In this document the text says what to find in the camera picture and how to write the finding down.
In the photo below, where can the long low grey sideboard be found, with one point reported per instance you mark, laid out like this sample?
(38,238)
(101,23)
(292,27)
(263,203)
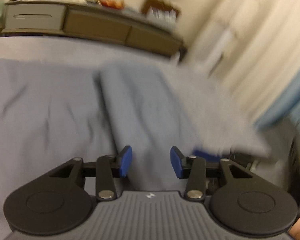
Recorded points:
(92,22)

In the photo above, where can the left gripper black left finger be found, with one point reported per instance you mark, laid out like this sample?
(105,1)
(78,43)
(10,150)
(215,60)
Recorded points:
(63,198)

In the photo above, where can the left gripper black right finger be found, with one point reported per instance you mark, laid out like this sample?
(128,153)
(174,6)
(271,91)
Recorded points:
(238,200)

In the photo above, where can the cream curtain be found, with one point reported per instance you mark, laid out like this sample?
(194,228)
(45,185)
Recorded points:
(252,47)

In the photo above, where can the red orange ornament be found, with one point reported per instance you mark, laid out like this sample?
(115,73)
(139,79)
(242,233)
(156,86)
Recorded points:
(114,4)

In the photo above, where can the brown lattice tray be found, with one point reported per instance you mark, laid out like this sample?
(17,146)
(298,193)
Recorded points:
(162,5)

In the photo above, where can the grey trousers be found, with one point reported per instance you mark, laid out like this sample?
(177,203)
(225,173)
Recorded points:
(50,113)

